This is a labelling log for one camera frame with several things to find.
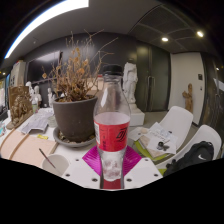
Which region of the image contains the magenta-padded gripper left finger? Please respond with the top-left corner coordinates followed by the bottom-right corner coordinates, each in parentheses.
top-left (62, 145), bottom-right (104, 190)

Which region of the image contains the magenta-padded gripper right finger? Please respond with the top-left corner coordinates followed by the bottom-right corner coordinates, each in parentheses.
top-left (120, 145), bottom-right (164, 190)

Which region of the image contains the clear red-labelled plastic bottle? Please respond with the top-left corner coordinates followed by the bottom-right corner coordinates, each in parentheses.
top-left (93, 64), bottom-right (132, 183)

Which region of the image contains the green seat cushion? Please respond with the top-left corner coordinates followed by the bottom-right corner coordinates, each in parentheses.
top-left (133, 139), bottom-right (169, 163)

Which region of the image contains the grey plant saucer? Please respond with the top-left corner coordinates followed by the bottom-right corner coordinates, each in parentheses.
top-left (52, 126), bottom-right (98, 149)

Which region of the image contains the thin stick in mug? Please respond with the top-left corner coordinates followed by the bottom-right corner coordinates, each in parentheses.
top-left (38, 148), bottom-right (58, 169)

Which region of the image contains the stack of white papers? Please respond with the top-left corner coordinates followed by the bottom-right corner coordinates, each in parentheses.
top-left (128, 121), bottom-right (179, 159)

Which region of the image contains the black backpack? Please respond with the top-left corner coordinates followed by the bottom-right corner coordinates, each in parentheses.
top-left (163, 140), bottom-right (215, 177)

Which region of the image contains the dried plant in grey pot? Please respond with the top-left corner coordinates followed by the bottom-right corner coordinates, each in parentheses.
top-left (41, 29), bottom-right (119, 144)

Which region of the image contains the white statue plinth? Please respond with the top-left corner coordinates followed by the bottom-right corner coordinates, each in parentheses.
top-left (128, 103), bottom-right (146, 128)

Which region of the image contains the small clear cup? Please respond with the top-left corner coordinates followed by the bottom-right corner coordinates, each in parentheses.
top-left (47, 114), bottom-right (58, 129)

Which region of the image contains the white plastic chair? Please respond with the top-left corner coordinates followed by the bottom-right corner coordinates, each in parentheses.
top-left (154, 124), bottom-right (223, 176)
top-left (133, 105), bottom-right (194, 144)

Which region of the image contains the light wooden drawing board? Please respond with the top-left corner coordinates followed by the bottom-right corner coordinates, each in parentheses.
top-left (0, 128), bottom-right (59, 168)

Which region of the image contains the printed paper sheet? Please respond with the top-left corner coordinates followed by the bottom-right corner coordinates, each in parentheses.
top-left (19, 107), bottom-right (54, 135)

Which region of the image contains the green-labelled white spray bottle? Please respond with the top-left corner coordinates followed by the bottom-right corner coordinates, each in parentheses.
top-left (31, 96), bottom-right (39, 114)

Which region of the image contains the small white plaster figurine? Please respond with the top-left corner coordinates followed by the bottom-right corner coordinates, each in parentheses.
top-left (32, 85), bottom-right (43, 104)
top-left (25, 80), bottom-right (34, 98)
top-left (47, 87), bottom-right (57, 108)

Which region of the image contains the wooden mannequin figure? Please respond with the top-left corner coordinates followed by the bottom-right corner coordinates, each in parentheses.
top-left (182, 83), bottom-right (194, 114)

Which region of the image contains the brown carved sculpture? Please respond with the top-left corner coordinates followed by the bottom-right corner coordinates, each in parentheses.
top-left (6, 84), bottom-right (34, 131)

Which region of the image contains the tall white plaster statue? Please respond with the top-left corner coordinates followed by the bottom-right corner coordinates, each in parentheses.
top-left (122, 59), bottom-right (139, 113)

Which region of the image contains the dark double door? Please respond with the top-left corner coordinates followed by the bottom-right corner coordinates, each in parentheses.
top-left (136, 44), bottom-right (172, 113)

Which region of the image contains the white cabinet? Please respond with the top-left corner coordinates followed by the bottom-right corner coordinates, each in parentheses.
top-left (9, 59), bottom-right (27, 88)

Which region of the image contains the long white ceiling light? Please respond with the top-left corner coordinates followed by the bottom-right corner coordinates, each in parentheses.
top-left (3, 0), bottom-right (90, 59)

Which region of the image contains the black wall screen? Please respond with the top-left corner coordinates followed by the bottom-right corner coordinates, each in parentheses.
top-left (26, 49), bottom-right (64, 84)

